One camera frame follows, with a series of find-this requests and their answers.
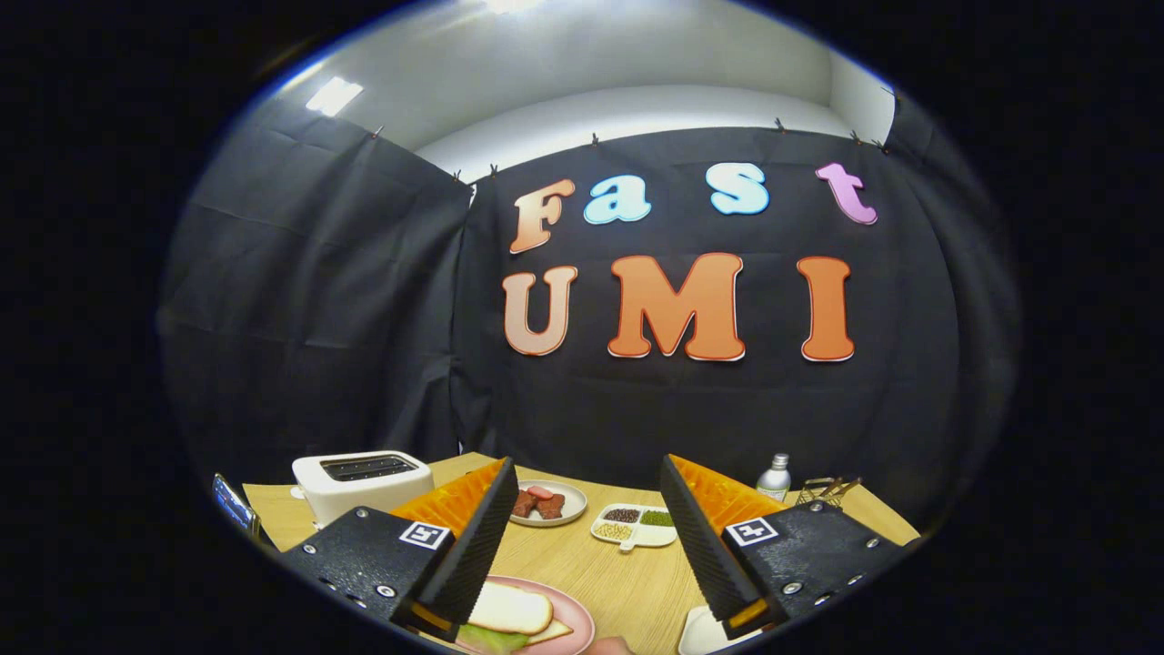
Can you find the pile of dark red beans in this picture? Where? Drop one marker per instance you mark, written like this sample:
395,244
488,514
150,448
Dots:
622,515

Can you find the toasted bread slice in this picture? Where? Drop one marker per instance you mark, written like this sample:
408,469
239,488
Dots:
509,608

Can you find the green lettuce leaf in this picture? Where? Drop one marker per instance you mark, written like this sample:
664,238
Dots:
491,639

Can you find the white toaster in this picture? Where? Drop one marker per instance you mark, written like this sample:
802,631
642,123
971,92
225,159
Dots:
364,496

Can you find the pile of yellow soybeans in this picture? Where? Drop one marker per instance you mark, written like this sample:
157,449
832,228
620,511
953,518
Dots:
614,531

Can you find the pink plate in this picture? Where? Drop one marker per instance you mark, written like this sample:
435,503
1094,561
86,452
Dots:
577,619

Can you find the round beige plate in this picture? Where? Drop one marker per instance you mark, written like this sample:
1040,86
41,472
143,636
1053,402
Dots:
576,503

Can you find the brown meat piece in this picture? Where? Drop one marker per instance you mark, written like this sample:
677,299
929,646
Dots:
551,507
525,505

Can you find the white divided dish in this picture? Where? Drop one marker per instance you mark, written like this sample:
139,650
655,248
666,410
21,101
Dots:
650,537

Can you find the ceiling light panel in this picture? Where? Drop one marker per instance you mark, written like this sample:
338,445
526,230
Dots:
334,95

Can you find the white bread slice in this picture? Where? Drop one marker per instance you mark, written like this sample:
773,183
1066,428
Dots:
556,630

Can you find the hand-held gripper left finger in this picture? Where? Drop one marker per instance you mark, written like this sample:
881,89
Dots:
473,555

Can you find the silver bottle with green label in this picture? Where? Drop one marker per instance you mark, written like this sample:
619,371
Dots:
775,482

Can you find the white square plate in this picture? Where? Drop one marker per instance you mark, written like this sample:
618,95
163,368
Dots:
700,632

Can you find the black backdrop cloth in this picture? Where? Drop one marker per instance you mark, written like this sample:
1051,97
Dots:
682,418

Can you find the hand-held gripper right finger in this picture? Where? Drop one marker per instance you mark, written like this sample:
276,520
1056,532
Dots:
705,555

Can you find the pile of green beans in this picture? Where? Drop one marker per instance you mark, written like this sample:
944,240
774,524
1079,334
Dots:
657,518

